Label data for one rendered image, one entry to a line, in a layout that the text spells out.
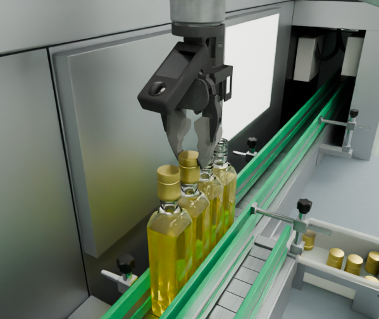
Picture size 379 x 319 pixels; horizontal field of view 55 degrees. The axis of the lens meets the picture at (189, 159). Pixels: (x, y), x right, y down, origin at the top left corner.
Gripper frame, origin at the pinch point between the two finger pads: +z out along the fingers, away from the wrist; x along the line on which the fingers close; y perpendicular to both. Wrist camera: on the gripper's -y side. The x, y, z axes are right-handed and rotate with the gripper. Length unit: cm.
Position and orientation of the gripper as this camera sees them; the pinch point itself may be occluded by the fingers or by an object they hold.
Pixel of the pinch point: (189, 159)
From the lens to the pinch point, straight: 57.9
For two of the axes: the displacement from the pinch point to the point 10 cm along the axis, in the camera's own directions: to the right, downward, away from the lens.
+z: 0.0, 8.9, 4.5
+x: -8.6, -2.3, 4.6
